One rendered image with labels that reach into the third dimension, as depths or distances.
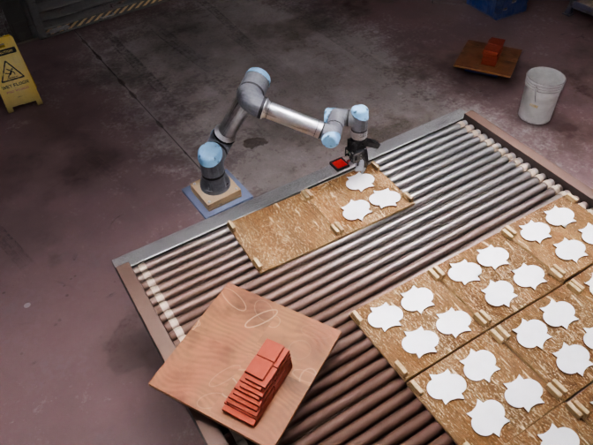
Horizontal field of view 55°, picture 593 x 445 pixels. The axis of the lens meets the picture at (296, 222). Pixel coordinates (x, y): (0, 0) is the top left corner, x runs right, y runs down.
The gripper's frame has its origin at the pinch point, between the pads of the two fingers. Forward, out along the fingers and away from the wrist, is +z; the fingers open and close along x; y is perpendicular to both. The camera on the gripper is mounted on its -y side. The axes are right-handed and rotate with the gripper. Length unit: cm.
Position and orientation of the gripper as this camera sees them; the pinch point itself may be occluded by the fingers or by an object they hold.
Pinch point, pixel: (360, 169)
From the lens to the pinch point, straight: 278.1
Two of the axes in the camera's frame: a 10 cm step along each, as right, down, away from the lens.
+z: 0.4, 7.0, 7.1
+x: 5.0, 6.0, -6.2
